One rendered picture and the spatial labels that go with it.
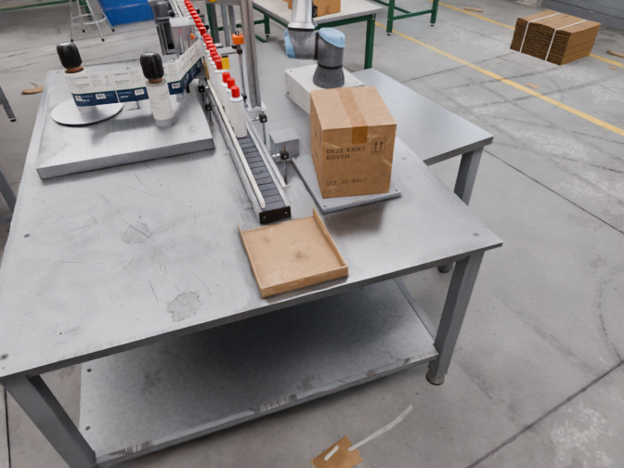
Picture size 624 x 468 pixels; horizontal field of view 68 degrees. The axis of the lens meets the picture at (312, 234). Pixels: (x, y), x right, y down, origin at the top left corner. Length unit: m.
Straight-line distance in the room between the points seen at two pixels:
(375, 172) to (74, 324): 1.02
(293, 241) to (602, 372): 1.57
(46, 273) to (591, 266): 2.60
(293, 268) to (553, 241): 1.97
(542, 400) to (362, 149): 1.34
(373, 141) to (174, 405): 1.19
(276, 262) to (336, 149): 0.41
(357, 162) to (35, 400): 1.17
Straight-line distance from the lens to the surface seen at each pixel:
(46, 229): 1.78
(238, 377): 1.91
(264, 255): 1.43
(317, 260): 1.41
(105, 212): 1.76
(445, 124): 2.20
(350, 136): 1.51
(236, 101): 1.88
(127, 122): 2.22
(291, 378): 1.88
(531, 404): 2.25
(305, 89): 2.21
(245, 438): 2.03
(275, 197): 1.59
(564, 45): 5.60
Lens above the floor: 1.81
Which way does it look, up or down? 41 degrees down
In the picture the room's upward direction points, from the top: 1 degrees counter-clockwise
